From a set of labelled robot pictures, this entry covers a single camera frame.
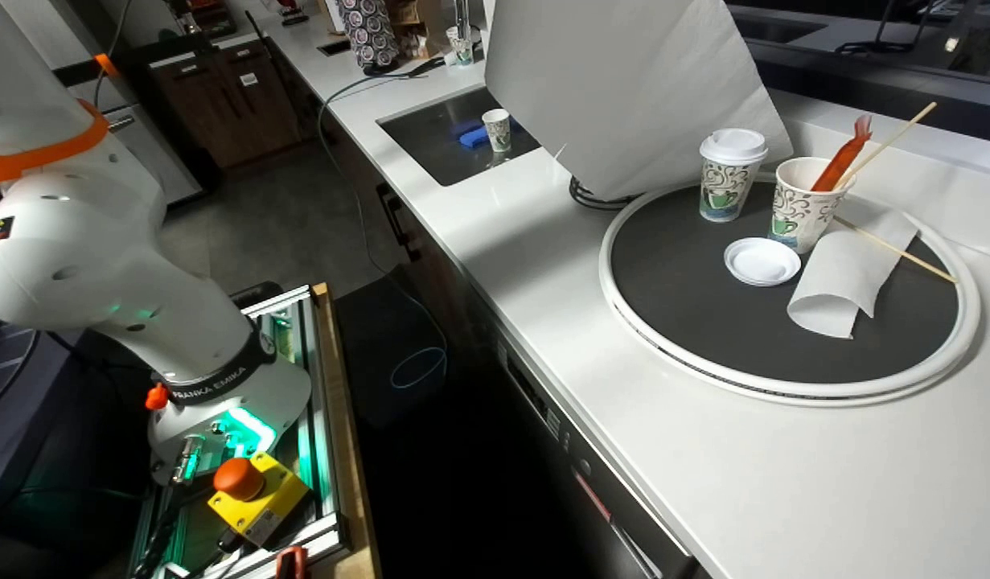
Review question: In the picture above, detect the white paper towel roll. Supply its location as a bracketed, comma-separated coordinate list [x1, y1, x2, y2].
[484, 0, 794, 201]

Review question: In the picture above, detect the sink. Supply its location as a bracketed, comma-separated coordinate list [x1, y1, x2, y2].
[376, 85, 542, 188]

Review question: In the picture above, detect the dishwasher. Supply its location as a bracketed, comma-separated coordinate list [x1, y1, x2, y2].
[490, 338, 709, 579]

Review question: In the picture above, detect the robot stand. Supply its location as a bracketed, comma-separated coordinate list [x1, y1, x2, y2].
[129, 281, 381, 579]

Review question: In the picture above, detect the lidded patterned paper cup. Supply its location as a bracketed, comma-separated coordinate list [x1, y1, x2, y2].
[698, 128, 769, 224]

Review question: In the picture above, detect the white plastic cup lid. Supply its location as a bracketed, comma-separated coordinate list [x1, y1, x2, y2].
[723, 236, 802, 288]

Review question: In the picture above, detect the patterned thermos jug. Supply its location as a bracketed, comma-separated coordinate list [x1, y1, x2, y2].
[335, 0, 401, 73]

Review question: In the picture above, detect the round black white-rimmed tray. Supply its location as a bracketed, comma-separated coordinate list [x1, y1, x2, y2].
[598, 179, 982, 408]

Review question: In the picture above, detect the yellow emergency stop button box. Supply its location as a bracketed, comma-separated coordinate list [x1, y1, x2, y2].
[207, 452, 310, 549]

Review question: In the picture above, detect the open patterned paper cup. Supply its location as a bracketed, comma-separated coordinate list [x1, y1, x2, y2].
[769, 157, 857, 255]

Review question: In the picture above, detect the brown wooden cabinet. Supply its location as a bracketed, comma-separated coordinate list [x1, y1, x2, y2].
[145, 34, 304, 170]

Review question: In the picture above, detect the red clamp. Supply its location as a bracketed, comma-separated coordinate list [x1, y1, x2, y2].
[275, 545, 310, 579]

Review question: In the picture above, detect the folded white paper napkin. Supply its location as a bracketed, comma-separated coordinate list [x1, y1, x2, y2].
[787, 209, 919, 339]

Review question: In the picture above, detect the orange plastic stirrer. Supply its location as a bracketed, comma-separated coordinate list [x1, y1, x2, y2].
[811, 113, 874, 193]

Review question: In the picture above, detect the wooden stir stick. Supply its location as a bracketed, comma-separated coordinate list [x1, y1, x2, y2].
[834, 216, 959, 284]
[834, 101, 939, 191]

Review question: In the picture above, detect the black drawer handle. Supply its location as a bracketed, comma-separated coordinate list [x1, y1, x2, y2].
[376, 183, 421, 263]

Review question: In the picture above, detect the black wire towel holder base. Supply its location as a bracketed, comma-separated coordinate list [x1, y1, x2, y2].
[569, 176, 642, 211]

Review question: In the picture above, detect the black cable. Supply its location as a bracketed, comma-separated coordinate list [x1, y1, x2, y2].
[316, 55, 449, 390]

